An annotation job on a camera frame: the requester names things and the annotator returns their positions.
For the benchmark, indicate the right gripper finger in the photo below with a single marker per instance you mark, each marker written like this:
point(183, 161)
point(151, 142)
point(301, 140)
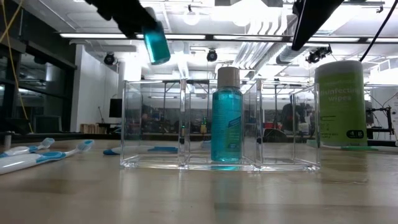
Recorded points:
point(311, 18)

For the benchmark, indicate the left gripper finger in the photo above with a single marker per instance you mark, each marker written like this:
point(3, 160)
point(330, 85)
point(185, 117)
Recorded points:
point(136, 23)

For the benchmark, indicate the teal mouthwash bottle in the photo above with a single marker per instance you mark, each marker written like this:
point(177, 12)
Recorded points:
point(157, 46)
point(227, 124)

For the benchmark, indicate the clear acrylic three-compartment organizer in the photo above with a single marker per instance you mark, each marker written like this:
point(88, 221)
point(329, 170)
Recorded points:
point(185, 124)

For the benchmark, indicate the blue and white toothbrush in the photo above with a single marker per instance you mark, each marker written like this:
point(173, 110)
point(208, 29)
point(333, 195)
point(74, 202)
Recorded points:
point(110, 152)
point(18, 151)
point(25, 161)

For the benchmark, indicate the black round ceiling spotlight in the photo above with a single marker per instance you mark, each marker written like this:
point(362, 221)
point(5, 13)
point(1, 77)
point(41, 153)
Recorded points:
point(109, 58)
point(211, 55)

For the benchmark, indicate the black computer monitor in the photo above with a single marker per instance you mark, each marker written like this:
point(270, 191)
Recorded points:
point(115, 108)

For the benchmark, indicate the green disinfecting wipes canister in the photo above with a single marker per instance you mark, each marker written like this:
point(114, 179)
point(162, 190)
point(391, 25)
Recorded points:
point(342, 109)

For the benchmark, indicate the person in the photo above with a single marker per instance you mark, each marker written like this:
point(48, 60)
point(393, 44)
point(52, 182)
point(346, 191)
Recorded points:
point(292, 116)

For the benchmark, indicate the wooden crate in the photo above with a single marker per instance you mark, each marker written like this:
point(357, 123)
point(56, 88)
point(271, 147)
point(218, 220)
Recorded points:
point(93, 128)

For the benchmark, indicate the black ceiling mounted camera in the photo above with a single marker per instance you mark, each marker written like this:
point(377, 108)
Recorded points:
point(317, 54)

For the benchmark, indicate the black table edge rail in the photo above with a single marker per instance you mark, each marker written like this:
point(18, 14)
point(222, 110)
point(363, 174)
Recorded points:
point(62, 137)

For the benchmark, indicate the white cylindrical post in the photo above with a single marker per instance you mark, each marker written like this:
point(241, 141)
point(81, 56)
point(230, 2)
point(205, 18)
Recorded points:
point(7, 141)

